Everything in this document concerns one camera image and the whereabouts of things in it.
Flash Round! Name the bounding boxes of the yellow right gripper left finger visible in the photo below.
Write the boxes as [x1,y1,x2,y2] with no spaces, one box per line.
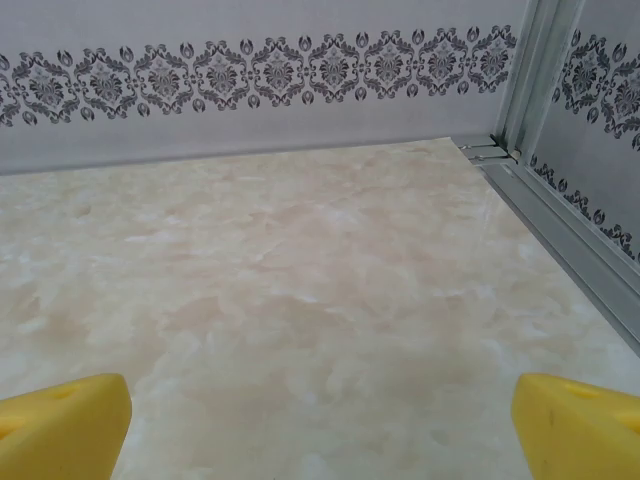
[0,373,134,480]

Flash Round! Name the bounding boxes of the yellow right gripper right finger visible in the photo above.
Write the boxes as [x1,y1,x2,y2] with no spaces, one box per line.
[512,372,640,480]

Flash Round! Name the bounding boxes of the aluminium side rail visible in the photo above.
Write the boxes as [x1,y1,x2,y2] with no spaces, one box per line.
[462,137,640,346]

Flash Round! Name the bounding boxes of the aluminium frame post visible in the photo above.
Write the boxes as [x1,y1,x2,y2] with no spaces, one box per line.
[492,0,587,154]

